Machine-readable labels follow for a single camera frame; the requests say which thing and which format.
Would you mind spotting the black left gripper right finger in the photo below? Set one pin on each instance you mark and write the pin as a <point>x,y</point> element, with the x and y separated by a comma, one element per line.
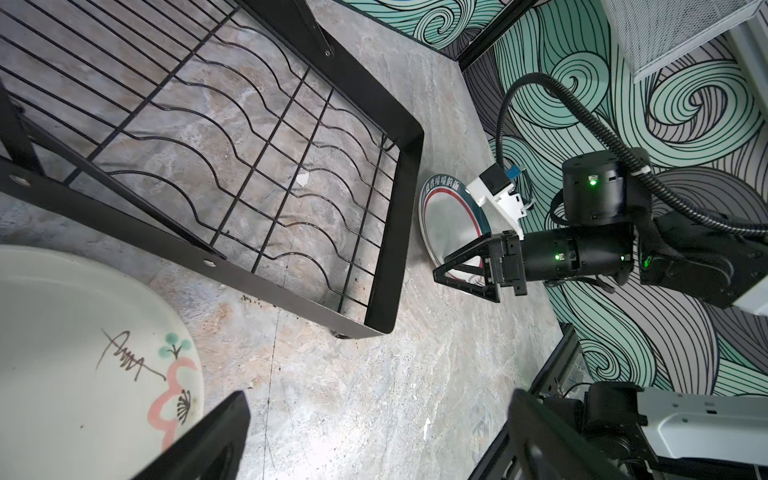
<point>547,448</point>

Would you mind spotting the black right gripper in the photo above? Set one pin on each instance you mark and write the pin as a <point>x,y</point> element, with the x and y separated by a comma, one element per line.
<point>600,256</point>

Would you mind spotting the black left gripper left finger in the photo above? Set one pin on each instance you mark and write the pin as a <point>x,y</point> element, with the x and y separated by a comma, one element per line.
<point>212,449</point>

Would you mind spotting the white plate green red rim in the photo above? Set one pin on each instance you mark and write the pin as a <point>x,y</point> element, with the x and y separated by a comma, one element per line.
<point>448,216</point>

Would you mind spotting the cream floral painted plate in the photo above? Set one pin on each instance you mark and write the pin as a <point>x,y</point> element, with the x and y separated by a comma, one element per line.
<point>99,374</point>

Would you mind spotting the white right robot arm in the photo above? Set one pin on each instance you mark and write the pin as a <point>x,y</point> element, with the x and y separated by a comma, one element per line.
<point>612,217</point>

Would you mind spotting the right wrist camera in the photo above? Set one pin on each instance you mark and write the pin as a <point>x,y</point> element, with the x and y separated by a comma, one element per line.
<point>494,187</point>

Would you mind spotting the black corner frame post right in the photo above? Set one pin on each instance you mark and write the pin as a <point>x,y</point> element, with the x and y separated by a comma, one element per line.
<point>486,39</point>

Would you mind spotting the black wire dish rack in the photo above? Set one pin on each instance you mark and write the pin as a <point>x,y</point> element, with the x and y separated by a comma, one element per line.
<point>238,139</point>

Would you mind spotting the aluminium wall rail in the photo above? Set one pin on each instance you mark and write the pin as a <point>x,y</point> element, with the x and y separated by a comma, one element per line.
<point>748,44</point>

